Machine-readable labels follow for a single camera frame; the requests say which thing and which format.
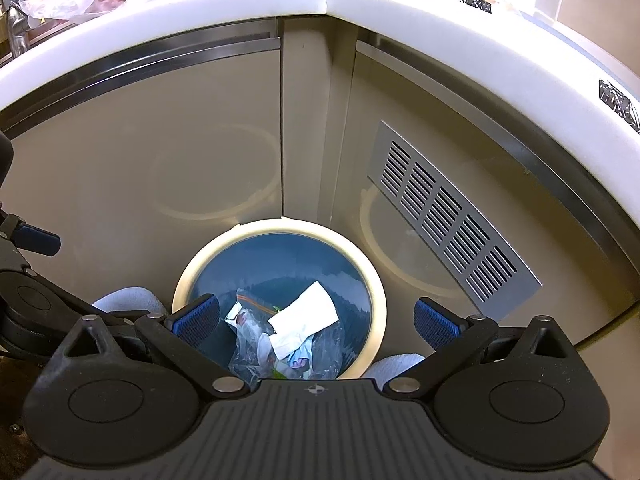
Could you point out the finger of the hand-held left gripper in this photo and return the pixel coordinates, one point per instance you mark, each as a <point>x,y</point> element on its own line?
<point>5,157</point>
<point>37,240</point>

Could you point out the blue paper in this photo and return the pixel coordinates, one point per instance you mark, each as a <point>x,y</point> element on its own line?
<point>300,355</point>

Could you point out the clear plastic wrap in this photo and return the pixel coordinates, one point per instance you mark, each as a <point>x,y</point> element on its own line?
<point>250,347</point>

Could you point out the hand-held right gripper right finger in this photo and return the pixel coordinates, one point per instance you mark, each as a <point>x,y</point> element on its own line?
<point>436,322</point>

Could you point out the white fluffy slipper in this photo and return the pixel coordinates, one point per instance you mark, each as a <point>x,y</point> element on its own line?
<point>397,367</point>
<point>130,300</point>

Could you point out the beige vented cabinet door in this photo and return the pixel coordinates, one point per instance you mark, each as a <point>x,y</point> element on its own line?
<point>500,135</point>

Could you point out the steel faucet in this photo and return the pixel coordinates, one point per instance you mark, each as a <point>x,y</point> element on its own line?
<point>15,30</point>

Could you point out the white cloth with black print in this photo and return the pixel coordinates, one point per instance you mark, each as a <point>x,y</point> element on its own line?
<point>470,0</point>

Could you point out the white paper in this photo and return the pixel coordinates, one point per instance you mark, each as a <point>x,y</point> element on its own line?
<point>305,310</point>

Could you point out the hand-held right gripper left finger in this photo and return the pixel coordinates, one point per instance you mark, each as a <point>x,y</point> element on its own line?
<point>196,319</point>

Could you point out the metal cabinet vent grille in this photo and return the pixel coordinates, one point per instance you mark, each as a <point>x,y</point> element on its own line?
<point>450,220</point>

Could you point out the cream round trash bin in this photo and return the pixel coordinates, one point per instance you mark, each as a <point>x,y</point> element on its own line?
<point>200,255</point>

